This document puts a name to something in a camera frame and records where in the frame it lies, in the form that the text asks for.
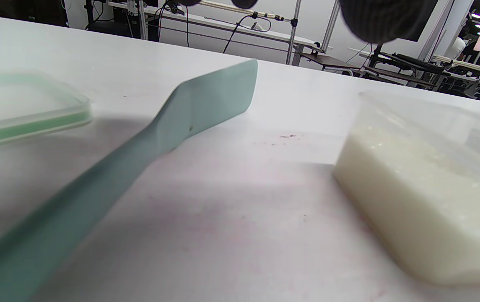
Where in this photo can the black monitor stand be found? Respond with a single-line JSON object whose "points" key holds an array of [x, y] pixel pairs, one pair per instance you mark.
{"points": [[376, 54]]}

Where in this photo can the clear plastic sugar container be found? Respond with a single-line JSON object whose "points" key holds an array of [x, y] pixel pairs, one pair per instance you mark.
{"points": [[390, 109]]}

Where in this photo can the white cart with brown top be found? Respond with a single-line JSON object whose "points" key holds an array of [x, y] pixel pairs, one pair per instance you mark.
{"points": [[328, 61]]}

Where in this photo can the person's left hand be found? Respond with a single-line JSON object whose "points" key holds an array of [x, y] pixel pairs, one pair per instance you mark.
{"points": [[382, 21]]}

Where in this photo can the clear lid with green rim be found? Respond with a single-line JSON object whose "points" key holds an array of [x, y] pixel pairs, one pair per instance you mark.
{"points": [[26, 121]]}

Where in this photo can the white upright panel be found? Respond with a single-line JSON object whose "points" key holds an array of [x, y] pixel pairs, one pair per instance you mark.
{"points": [[445, 29]]}

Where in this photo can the dark background desk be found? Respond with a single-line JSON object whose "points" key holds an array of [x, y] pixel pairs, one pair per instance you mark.
{"points": [[411, 67]]}

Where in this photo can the teal dessert spatula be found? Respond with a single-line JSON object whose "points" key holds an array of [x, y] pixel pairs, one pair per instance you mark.
{"points": [[202, 100]]}

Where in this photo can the white background table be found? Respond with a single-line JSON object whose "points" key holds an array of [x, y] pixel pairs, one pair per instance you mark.
{"points": [[244, 27]]}

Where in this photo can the white sugar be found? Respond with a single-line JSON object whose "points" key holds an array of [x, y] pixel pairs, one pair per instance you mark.
{"points": [[411, 201]]}

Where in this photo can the thin metal pole with clamp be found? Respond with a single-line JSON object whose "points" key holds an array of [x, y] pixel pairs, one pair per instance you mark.
{"points": [[293, 33]]}

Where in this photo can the silver aluminium frame leg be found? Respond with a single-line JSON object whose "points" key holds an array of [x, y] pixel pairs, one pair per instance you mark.
{"points": [[330, 29], [142, 19]]}

